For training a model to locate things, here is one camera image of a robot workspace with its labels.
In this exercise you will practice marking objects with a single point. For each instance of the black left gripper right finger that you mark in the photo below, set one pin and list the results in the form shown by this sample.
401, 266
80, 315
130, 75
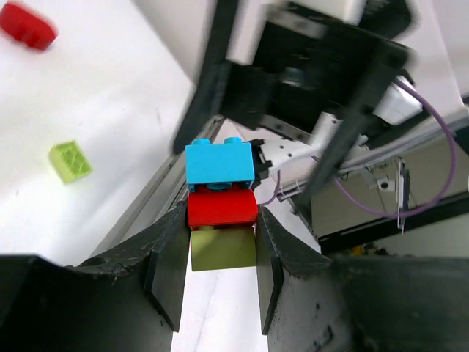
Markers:
309, 302

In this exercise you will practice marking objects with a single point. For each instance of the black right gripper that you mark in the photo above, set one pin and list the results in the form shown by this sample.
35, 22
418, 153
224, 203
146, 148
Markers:
307, 63

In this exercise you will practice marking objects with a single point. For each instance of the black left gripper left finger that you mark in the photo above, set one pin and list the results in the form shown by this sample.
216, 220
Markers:
128, 298

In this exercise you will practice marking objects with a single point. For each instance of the yellow stack lego brick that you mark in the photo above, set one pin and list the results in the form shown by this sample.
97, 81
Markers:
221, 249

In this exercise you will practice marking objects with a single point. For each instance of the blue stack lego brick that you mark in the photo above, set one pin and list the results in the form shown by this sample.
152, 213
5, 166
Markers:
219, 165

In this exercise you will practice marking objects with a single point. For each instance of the red stack lego brick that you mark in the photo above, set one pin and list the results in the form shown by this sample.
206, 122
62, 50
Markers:
233, 206

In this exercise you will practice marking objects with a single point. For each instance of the yellow green lego brick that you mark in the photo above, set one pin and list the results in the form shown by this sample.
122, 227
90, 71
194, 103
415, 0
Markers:
69, 161

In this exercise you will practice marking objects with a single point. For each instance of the red rounded lego block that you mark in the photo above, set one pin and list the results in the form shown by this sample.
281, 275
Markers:
27, 26

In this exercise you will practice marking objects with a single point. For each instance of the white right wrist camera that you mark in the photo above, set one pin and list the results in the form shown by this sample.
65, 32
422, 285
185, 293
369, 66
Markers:
397, 106

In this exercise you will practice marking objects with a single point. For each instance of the aluminium front rail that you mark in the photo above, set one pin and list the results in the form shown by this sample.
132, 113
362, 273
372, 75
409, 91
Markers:
164, 189

